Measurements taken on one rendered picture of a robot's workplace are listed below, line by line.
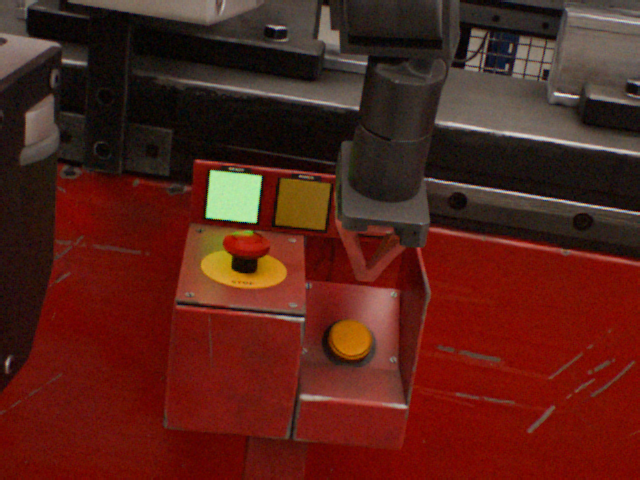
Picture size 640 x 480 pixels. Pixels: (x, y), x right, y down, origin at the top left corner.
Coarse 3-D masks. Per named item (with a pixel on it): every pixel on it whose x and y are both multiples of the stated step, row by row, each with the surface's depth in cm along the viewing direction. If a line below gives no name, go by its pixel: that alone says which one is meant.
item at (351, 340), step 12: (336, 324) 104; (348, 324) 104; (360, 324) 104; (336, 336) 103; (348, 336) 103; (360, 336) 103; (336, 348) 102; (348, 348) 103; (360, 348) 103; (348, 360) 103; (360, 360) 103
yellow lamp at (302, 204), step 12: (288, 180) 106; (288, 192) 106; (300, 192) 107; (312, 192) 107; (324, 192) 107; (288, 204) 107; (300, 204) 107; (312, 204) 107; (324, 204) 107; (276, 216) 107; (288, 216) 107; (300, 216) 107; (312, 216) 107; (324, 216) 108; (312, 228) 108; (324, 228) 108
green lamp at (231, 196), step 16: (224, 176) 106; (240, 176) 106; (256, 176) 106; (208, 192) 106; (224, 192) 106; (240, 192) 106; (256, 192) 106; (208, 208) 107; (224, 208) 107; (240, 208) 107; (256, 208) 107
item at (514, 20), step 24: (480, 0) 147; (504, 0) 146; (528, 0) 145; (552, 0) 145; (576, 0) 145; (600, 0) 144; (624, 0) 144; (480, 24) 148; (504, 24) 147; (528, 24) 146; (552, 24) 146
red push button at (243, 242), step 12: (228, 240) 99; (240, 240) 98; (252, 240) 99; (264, 240) 99; (228, 252) 98; (240, 252) 98; (252, 252) 98; (264, 252) 98; (240, 264) 99; (252, 264) 99
